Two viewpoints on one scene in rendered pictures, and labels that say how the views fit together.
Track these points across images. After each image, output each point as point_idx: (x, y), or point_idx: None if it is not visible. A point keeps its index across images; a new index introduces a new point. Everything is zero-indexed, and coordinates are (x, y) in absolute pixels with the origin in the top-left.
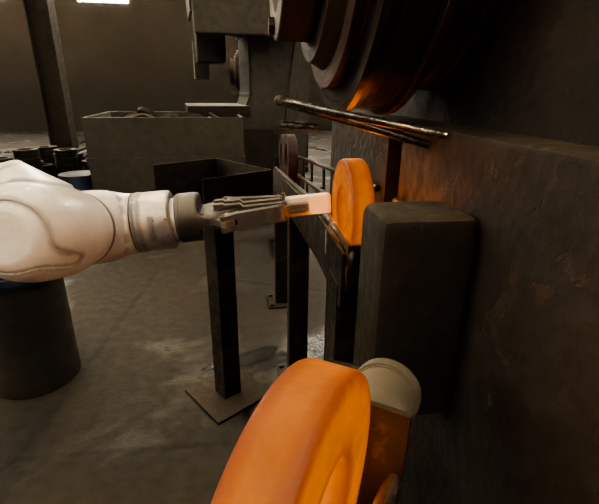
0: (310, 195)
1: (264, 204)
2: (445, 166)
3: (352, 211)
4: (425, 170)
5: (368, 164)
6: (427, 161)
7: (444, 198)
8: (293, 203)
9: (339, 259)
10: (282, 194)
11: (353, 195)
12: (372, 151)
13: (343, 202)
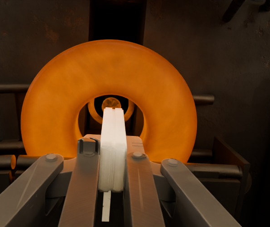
0: (118, 121)
1: (151, 188)
2: (267, 39)
3: (192, 119)
4: (221, 47)
5: None
6: (225, 37)
7: (267, 71)
8: (130, 151)
9: (222, 196)
10: (100, 142)
11: (190, 94)
12: (8, 34)
13: (75, 123)
